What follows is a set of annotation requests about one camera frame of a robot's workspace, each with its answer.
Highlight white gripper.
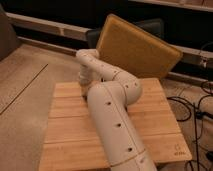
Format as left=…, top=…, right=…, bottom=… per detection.
left=78, top=65, right=95, bottom=86

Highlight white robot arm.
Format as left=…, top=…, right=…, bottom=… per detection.
left=76, top=49, right=157, bottom=171

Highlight yellow cushion board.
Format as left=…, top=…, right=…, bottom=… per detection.
left=96, top=14, right=183, bottom=78

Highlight black chair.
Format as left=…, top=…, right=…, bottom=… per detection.
left=86, top=18, right=164, bottom=49

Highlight dark sofa corner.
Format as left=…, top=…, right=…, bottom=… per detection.
left=0, top=4, right=20, bottom=61

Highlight white shelf rail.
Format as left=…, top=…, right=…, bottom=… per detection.
left=6, top=12, right=89, bottom=41

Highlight black floor cables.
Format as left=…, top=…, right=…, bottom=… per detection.
left=166, top=79, right=213, bottom=171

